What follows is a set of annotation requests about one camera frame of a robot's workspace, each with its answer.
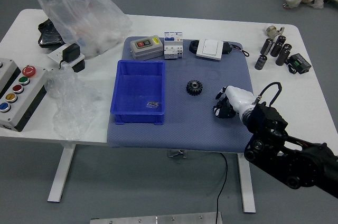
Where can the small clear parts bag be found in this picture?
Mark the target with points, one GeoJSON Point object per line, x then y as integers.
{"type": "Point", "coordinates": [152, 105]}

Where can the blue push button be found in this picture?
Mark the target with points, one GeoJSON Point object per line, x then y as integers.
{"type": "Point", "coordinates": [4, 107]}

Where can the red emergency stop button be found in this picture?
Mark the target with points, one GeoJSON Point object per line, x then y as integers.
{"type": "Point", "coordinates": [29, 71]}

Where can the white flat plate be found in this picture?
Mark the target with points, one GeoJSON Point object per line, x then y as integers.
{"type": "Point", "coordinates": [54, 56]}

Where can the yellow push button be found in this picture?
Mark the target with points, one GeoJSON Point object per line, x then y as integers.
{"type": "Point", "coordinates": [11, 97]}

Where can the black cylindrical capacitor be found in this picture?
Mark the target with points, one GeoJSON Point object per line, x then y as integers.
{"type": "Point", "coordinates": [276, 49]}
{"type": "Point", "coordinates": [282, 57]}
{"type": "Point", "coordinates": [286, 49]}
{"type": "Point", "coordinates": [280, 40]}
{"type": "Point", "coordinates": [267, 46]}
{"type": "Point", "coordinates": [261, 62]}

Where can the crumpled clear bubble wrap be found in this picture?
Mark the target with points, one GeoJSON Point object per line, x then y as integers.
{"type": "Point", "coordinates": [68, 107]}

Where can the white circuit breaker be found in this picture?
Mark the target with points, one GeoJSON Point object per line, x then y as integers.
{"type": "Point", "coordinates": [173, 47]}

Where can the grey push-button switch box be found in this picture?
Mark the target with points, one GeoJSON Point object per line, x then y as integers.
{"type": "Point", "coordinates": [145, 47]}

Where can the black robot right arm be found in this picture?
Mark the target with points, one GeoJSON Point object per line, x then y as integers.
{"type": "Point", "coordinates": [269, 119]}

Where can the white table leg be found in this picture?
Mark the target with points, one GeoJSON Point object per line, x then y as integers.
{"type": "Point", "coordinates": [62, 173]}
{"type": "Point", "coordinates": [246, 181]}

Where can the blue plastic bin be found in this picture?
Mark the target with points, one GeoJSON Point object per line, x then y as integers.
{"type": "Point", "coordinates": [137, 89]}

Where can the large clear plastic bag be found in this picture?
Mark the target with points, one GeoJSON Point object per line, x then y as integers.
{"type": "Point", "coordinates": [87, 23]}

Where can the blue padded mat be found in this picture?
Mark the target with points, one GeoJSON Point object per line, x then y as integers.
{"type": "Point", "coordinates": [190, 129]}

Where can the black module green terminal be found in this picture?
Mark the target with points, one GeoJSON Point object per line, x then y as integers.
{"type": "Point", "coordinates": [299, 63]}

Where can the white wall switch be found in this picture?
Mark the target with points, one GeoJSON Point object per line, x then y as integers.
{"type": "Point", "coordinates": [210, 49]}

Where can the black power adapter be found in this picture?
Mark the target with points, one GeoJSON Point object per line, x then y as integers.
{"type": "Point", "coordinates": [70, 52]}

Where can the metal table bracket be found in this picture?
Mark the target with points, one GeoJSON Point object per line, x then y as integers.
{"type": "Point", "coordinates": [177, 153]}

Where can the red push button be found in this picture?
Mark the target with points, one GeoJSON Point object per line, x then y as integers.
{"type": "Point", "coordinates": [18, 89]}

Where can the small black block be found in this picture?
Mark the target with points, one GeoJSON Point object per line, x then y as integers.
{"type": "Point", "coordinates": [78, 66]}

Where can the big black gear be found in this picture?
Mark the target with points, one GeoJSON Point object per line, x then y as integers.
{"type": "Point", "coordinates": [195, 88]}

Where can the grey five-button control box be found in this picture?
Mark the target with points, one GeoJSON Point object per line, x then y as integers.
{"type": "Point", "coordinates": [23, 107]}

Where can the green push button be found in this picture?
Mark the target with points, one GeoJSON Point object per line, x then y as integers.
{"type": "Point", "coordinates": [23, 80]}

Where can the silver metal fitting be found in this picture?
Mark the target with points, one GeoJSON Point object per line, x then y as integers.
{"type": "Point", "coordinates": [272, 31]}

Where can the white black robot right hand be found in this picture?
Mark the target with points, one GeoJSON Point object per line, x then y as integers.
{"type": "Point", "coordinates": [241, 98]}

